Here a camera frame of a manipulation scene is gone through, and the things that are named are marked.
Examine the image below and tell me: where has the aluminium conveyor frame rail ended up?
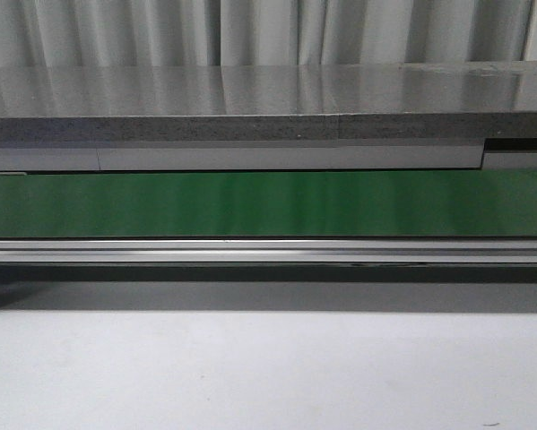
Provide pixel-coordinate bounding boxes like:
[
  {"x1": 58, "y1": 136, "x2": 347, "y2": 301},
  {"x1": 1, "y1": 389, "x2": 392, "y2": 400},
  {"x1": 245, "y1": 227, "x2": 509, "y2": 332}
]
[{"x1": 0, "y1": 237, "x2": 537, "y2": 313}]

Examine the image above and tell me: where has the white pleated curtain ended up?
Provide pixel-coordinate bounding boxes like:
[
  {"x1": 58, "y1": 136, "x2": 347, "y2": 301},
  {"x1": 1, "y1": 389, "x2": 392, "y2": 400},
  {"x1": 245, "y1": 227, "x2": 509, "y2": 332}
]
[{"x1": 0, "y1": 0, "x2": 537, "y2": 67}]

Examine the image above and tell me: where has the green conveyor belt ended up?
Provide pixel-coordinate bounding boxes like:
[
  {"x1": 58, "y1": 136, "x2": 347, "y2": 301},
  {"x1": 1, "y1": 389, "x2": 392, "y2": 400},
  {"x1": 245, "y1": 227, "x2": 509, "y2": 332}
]
[{"x1": 0, "y1": 169, "x2": 537, "y2": 238}]

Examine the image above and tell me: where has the grey speckled stone counter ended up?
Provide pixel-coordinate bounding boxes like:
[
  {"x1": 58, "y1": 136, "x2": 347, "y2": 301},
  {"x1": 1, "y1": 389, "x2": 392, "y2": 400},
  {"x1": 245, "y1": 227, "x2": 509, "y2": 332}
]
[{"x1": 0, "y1": 61, "x2": 537, "y2": 173}]

